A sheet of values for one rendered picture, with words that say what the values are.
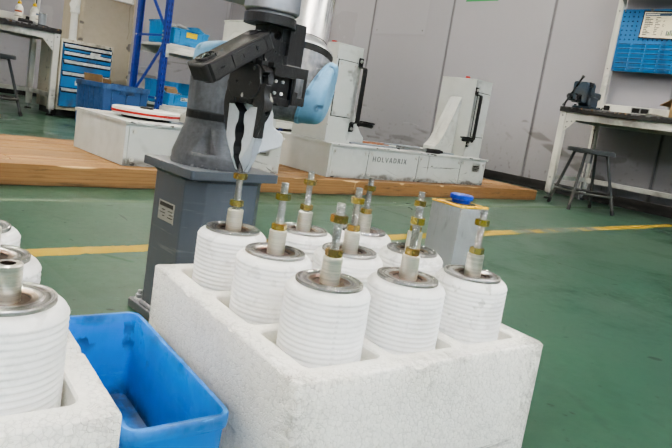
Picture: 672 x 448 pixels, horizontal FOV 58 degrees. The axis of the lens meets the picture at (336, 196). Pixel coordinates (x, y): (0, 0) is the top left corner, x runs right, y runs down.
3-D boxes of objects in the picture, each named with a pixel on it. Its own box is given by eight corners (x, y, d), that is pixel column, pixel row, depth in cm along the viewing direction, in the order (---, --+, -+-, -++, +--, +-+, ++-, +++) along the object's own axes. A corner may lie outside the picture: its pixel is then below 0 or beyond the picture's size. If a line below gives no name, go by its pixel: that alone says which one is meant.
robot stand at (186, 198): (126, 304, 120) (143, 153, 116) (208, 295, 133) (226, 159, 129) (171, 339, 107) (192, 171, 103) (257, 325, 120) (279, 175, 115)
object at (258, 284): (203, 380, 79) (221, 244, 76) (261, 366, 85) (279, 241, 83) (248, 414, 72) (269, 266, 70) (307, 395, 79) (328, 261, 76)
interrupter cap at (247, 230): (198, 224, 87) (199, 219, 87) (248, 226, 91) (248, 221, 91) (215, 237, 80) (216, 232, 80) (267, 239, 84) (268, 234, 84)
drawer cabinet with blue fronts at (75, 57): (35, 109, 587) (41, 36, 577) (84, 114, 619) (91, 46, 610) (56, 116, 545) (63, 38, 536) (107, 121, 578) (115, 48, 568)
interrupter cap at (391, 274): (449, 286, 75) (450, 280, 75) (417, 294, 69) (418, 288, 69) (397, 268, 79) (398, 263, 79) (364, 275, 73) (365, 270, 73)
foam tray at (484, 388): (140, 380, 90) (154, 263, 88) (347, 351, 114) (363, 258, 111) (271, 556, 60) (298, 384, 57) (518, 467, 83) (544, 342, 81)
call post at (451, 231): (401, 366, 111) (431, 199, 107) (428, 362, 115) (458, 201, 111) (428, 384, 105) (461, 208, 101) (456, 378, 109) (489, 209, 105)
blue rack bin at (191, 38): (145, 41, 568) (147, 18, 565) (181, 49, 595) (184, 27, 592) (172, 43, 533) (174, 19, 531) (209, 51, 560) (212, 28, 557)
